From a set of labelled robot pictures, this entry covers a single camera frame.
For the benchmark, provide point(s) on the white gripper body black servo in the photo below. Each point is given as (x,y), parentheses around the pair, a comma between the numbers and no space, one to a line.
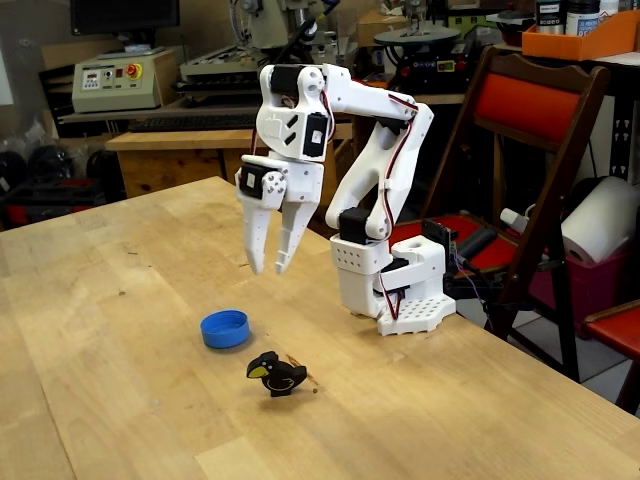
(302,183)

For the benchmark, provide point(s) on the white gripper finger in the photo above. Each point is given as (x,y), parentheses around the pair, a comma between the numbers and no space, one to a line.
(292,235)
(256,235)

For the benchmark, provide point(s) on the black wooden bird toy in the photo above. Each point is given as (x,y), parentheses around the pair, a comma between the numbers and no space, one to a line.
(280,380)

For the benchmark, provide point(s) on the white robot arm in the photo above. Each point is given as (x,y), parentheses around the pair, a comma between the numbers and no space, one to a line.
(370,165)

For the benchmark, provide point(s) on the cardboard box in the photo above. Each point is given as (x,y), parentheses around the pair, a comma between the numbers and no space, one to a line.
(375,27)

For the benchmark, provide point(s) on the beige control box red button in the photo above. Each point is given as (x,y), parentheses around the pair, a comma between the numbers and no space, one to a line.
(115,82)

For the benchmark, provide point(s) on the orange tray box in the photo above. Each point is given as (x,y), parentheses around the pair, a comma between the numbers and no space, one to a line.
(575,47)

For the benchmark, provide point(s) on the blue plastic lid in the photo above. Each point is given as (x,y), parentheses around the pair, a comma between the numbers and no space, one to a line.
(225,330)

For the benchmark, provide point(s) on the black keyboard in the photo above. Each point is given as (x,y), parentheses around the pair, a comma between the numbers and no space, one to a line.
(195,122)

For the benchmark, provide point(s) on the wooden workbench cabinet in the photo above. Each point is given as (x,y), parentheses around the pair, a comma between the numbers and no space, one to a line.
(145,170)

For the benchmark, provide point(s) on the black controller board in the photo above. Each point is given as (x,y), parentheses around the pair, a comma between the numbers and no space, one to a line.
(439,232)

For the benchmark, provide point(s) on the grey milling machine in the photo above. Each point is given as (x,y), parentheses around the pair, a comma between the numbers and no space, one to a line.
(270,25)

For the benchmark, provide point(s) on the black round spool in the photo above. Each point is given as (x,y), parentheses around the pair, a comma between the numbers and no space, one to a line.
(12,170)
(50,162)
(102,165)

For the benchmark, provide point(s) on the wooden bench board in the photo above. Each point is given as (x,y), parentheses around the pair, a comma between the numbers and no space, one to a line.
(450,98)

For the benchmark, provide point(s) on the black scroll saw machine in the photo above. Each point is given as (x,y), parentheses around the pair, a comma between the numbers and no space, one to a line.
(430,65)

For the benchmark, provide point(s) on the black cylinder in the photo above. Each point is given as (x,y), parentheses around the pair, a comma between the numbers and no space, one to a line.
(475,241)

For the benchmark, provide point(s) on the black and red crate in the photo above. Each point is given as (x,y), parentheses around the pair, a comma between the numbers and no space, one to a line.
(50,200)

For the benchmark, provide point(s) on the white power plug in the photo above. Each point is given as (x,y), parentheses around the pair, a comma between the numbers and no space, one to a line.
(512,219)

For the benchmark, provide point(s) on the wooden folding chair red cushions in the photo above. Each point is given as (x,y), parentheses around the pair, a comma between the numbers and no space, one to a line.
(525,105)

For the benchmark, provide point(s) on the black computer monitor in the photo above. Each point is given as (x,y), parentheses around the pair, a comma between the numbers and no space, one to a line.
(125,15)

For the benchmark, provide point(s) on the white board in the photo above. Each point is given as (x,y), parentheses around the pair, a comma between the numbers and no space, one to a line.
(5,80)

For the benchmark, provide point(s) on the black can grey label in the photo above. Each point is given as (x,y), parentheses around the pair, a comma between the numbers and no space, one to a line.
(549,17)

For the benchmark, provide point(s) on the white paper towel roll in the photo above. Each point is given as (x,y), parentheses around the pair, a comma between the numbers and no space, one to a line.
(600,220)

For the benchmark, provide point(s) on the pink plastic bin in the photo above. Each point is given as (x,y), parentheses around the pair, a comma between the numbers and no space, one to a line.
(595,290)

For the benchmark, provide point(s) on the white can blue label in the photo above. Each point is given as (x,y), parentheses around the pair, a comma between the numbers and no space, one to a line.
(582,20)

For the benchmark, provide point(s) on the wooden chair red seat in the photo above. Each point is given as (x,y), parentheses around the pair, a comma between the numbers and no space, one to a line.
(615,330)

